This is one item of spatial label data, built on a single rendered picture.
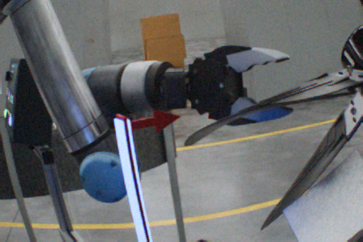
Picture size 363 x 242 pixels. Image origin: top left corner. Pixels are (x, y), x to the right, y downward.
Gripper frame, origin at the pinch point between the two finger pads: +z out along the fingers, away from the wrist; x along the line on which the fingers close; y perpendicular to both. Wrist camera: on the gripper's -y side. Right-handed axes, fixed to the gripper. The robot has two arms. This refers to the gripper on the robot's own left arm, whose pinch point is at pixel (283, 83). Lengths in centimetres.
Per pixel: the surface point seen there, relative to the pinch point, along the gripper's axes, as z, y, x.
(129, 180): -9.4, -23.8, 8.1
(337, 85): 10.3, -4.7, 0.0
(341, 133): 8.0, 10.9, 8.7
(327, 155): 5.1, 11.3, 12.4
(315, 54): -141, 617, -9
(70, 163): -136, 115, 38
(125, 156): -9.3, -24.2, 5.5
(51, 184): -52, 8, 19
